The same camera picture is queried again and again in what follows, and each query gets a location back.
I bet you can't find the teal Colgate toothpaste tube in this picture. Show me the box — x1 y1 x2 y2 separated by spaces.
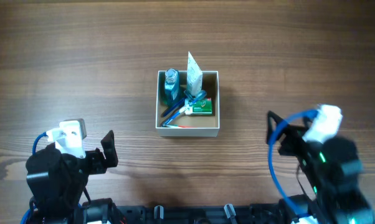
164 124 195 129

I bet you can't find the green Dettol soap box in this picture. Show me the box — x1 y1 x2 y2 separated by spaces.
184 98 213 116

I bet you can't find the blue white toothbrush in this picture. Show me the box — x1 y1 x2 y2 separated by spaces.
161 90 207 128

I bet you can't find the blue disposable razor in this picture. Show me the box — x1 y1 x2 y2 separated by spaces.
161 98 185 118

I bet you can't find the blue mouthwash bottle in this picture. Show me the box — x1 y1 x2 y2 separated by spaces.
164 68 180 106

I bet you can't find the white lotion tube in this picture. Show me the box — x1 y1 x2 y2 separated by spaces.
187 52 203 96

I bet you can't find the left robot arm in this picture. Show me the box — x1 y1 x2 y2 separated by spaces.
21 131 127 224

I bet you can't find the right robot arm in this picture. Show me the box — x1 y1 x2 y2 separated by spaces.
266 105 375 224

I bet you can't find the white cardboard box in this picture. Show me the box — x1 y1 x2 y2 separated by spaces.
155 70 221 138

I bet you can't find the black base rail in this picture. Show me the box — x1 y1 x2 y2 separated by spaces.
117 204 284 224

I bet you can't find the left blue cable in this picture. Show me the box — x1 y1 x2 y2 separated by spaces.
21 132 49 224

